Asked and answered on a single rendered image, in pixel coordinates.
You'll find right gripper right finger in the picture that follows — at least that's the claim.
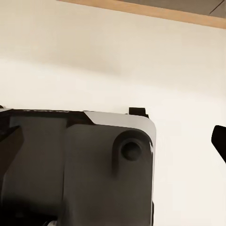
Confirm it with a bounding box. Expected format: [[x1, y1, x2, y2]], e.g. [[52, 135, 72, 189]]
[[211, 125, 226, 162]]

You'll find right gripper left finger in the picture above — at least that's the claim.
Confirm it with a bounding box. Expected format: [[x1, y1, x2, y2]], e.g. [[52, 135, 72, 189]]
[[0, 125, 24, 182]]

